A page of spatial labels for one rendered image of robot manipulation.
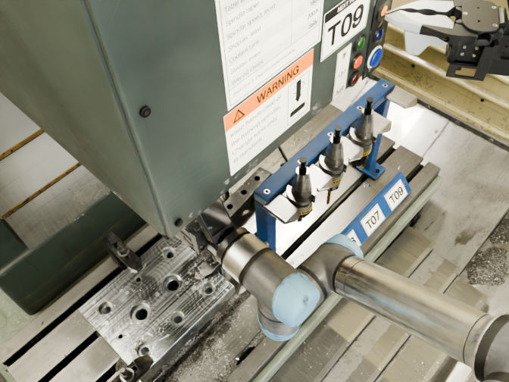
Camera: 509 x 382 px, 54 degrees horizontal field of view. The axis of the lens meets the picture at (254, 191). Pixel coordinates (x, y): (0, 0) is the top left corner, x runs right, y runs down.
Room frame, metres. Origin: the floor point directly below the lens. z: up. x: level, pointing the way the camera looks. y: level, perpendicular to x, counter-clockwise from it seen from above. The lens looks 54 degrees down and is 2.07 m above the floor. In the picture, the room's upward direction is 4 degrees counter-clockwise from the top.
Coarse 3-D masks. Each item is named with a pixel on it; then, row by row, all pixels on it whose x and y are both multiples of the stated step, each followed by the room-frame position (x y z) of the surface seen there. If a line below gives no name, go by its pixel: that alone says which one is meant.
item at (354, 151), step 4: (344, 136) 0.76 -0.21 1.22; (344, 140) 0.75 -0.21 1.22; (348, 140) 0.75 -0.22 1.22; (344, 144) 0.74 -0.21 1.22; (348, 144) 0.74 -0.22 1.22; (352, 144) 0.74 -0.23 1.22; (356, 144) 0.74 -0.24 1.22; (344, 148) 0.73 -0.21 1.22; (348, 148) 0.73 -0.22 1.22; (352, 148) 0.73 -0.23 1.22; (356, 148) 0.73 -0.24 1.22; (360, 148) 0.73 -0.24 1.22; (344, 152) 0.72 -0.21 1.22; (348, 152) 0.71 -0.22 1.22; (352, 152) 0.71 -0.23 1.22; (356, 152) 0.71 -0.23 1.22; (360, 152) 0.71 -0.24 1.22; (348, 156) 0.70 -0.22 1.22; (352, 156) 0.70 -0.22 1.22; (356, 156) 0.70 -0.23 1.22; (360, 156) 0.70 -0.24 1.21; (348, 160) 0.69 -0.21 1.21; (352, 160) 0.69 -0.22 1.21; (356, 160) 0.70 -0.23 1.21
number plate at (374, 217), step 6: (372, 210) 0.73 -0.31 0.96; (378, 210) 0.73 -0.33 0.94; (366, 216) 0.71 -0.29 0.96; (372, 216) 0.71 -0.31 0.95; (378, 216) 0.72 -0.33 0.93; (360, 222) 0.69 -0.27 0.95; (366, 222) 0.70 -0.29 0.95; (372, 222) 0.70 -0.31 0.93; (378, 222) 0.71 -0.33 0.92; (366, 228) 0.68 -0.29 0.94; (372, 228) 0.69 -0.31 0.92
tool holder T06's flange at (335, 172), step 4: (320, 156) 0.70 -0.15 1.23; (344, 156) 0.70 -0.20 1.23; (320, 160) 0.69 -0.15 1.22; (344, 160) 0.69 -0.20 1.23; (320, 164) 0.68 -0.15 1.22; (324, 164) 0.68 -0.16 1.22; (344, 164) 0.68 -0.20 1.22; (324, 168) 0.67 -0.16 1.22; (328, 168) 0.67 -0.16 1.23; (332, 168) 0.67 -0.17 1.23; (336, 168) 0.66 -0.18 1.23; (340, 168) 0.67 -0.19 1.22; (344, 168) 0.67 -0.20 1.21; (328, 172) 0.66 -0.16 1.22; (332, 172) 0.66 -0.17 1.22; (336, 172) 0.66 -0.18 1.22; (340, 172) 0.66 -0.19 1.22; (336, 176) 0.66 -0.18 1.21; (340, 176) 0.66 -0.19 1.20
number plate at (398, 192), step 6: (396, 186) 0.80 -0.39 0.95; (402, 186) 0.81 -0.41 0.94; (390, 192) 0.78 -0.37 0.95; (396, 192) 0.79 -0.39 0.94; (402, 192) 0.80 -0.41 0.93; (390, 198) 0.77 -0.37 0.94; (396, 198) 0.78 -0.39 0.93; (402, 198) 0.78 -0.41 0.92; (390, 204) 0.76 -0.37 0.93; (396, 204) 0.76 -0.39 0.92
